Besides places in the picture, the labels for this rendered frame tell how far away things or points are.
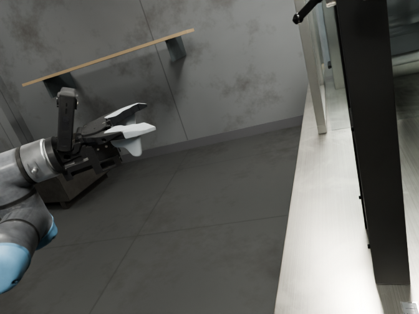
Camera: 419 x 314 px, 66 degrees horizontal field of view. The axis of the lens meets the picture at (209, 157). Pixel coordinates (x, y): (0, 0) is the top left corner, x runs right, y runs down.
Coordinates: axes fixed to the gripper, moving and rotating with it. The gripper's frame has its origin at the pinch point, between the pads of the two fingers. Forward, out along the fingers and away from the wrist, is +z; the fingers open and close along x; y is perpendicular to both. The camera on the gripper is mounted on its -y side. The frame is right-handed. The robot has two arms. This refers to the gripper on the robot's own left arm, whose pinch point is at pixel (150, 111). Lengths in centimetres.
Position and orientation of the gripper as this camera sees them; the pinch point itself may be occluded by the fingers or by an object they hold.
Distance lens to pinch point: 64.1
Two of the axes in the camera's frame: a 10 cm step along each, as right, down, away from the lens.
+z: 9.3, -3.5, 1.3
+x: 2.8, 4.1, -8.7
